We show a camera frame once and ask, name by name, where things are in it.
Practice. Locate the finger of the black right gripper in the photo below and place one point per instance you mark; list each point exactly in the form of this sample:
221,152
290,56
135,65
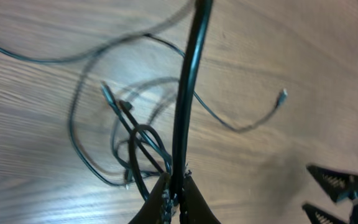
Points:
318,216
337,185

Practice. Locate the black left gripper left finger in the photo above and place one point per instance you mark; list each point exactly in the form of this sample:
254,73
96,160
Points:
153,210

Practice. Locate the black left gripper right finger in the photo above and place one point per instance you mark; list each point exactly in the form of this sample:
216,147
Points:
194,209

